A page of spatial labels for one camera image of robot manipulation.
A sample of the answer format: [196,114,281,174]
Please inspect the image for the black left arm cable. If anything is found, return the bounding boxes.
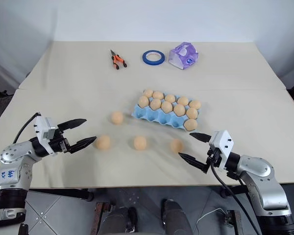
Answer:
[12,112,41,145]

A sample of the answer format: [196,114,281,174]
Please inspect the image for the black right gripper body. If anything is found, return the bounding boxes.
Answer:
[202,149,223,174]

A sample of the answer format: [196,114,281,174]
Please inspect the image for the dark rounded shape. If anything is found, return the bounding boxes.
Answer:
[160,198,193,235]

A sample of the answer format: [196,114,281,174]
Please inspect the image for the purple white tissue box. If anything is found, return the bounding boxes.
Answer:
[168,42,199,71]

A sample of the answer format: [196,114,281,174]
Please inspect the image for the blue tape roll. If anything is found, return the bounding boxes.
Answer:
[141,50,166,66]

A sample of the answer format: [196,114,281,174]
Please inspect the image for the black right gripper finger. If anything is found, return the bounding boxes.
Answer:
[189,132,213,143]
[178,152,209,172]

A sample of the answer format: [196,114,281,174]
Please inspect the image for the rusty metal bar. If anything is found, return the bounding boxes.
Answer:
[225,210,244,235]
[90,201,111,235]

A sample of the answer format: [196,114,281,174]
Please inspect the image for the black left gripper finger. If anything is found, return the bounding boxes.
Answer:
[69,136,97,155]
[57,118,87,131]

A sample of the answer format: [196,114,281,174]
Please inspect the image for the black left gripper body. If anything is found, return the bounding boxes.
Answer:
[49,131,73,154]

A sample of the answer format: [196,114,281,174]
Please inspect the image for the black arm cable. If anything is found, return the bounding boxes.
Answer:
[209,158,263,235]
[12,112,41,145]

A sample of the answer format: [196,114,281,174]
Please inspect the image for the orange black pliers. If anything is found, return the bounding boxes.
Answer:
[110,49,128,71]

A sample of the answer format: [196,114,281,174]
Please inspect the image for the white floor cable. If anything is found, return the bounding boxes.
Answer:
[196,208,227,227]

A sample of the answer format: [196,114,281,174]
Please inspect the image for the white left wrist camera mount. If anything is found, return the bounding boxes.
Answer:
[34,113,58,156]

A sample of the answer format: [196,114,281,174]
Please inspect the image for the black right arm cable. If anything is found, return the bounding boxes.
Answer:
[209,158,263,235]

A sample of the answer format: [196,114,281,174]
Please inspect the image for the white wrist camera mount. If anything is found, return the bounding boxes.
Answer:
[207,130,236,170]
[34,113,58,156]

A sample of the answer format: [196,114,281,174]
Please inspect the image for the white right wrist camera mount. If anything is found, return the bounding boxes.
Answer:
[207,130,236,170]

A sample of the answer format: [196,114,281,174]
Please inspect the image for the blue egg tray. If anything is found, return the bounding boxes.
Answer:
[131,91,202,132]

